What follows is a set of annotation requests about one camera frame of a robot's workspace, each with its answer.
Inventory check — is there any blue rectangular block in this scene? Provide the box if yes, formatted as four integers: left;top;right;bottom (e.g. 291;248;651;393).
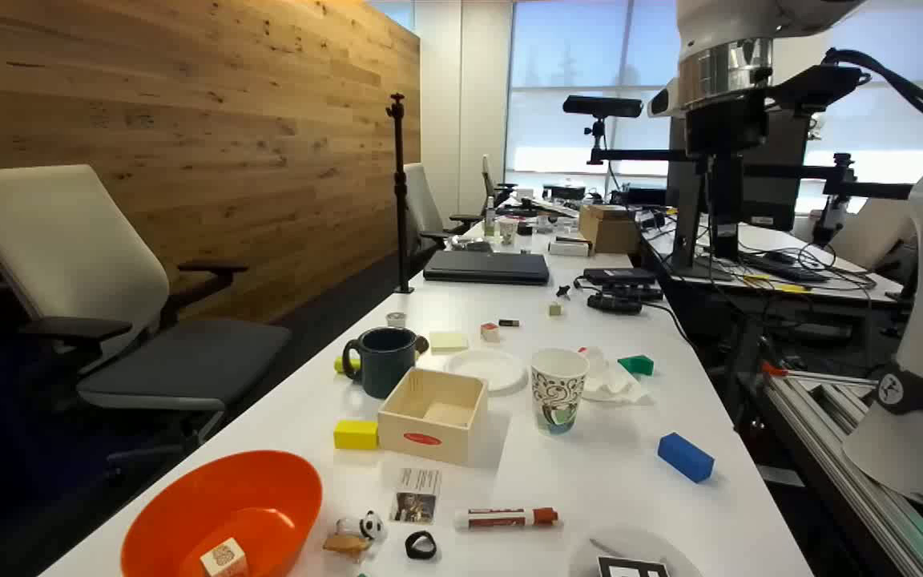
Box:
656;432;714;484

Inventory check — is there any dark blue mug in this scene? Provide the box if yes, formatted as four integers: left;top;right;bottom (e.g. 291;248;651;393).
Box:
340;328;429;396

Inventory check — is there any black camera stand pole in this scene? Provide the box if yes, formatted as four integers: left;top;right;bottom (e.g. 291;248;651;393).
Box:
386;93;410;295

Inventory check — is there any patterned paper cup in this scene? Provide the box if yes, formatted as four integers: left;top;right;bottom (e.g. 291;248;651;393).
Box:
533;349;591;432

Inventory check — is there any yellow sticky note pad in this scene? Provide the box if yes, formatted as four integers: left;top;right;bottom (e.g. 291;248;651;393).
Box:
425;331;467;353

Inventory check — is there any small photo card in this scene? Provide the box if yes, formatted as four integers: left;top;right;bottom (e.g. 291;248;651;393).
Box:
392;490;437;522

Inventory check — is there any orange plastic bowl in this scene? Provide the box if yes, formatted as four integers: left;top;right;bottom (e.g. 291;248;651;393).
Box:
120;449;323;577

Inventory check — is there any wooden open box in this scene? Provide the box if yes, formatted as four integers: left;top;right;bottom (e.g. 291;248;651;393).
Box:
378;370;488;464

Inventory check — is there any cardboard box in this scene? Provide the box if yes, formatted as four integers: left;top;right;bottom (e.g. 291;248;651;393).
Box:
581;205;640;254

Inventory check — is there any white office chair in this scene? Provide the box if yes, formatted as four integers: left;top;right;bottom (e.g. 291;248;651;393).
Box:
0;161;296;418

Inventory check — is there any white plastic plate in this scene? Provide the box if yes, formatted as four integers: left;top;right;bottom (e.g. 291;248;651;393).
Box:
447;349;526;393

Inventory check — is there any red white marker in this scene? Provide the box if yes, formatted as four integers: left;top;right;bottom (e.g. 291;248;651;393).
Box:
454;507;560;531

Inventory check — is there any small soccer ball toy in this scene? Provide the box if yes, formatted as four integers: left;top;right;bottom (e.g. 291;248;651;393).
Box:
358;510;386;542

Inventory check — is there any closed dark laptop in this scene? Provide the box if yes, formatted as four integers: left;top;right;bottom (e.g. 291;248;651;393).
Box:
423;251;548;286

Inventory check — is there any yellow rectangular block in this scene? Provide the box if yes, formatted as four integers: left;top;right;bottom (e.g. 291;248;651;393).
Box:
335;420;378;449

